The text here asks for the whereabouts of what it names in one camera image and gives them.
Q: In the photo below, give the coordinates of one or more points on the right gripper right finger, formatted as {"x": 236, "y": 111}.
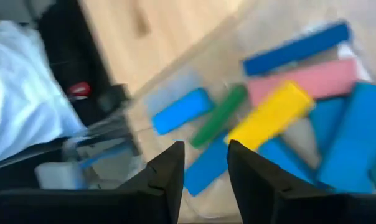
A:
{"x": 259, "y": 196}

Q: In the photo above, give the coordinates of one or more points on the long pink block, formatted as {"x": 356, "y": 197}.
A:
{"x": 325, "y": 77}

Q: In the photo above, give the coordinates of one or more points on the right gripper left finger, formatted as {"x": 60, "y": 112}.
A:
{"x": 160, "y": 193}

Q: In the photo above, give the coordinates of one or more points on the white cloth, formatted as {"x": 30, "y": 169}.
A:
{"x": 20, "y": 93}

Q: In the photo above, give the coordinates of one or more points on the clear plastic bin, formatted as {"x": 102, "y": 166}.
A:
{"x": 300, "y": 143}

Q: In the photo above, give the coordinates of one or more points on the small red button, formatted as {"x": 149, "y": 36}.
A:
{"x": 79, "y": 89}

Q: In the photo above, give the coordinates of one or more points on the blue rectangular block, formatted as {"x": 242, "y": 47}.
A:
{"x": 356, "y": 140}
{"x": 206, "y": 168}
{"x": 284, "y": 158}
{"x": 297, "y": 49}
{"x": 181, "y": 112}
{"x": 328, "y": 121}

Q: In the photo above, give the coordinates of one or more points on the yellow rectangular block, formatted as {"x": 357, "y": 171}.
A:
{"x": 269, "y": 116}

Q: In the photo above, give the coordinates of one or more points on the long dark green block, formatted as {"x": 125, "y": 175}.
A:
{"x": 219, "y": 116}

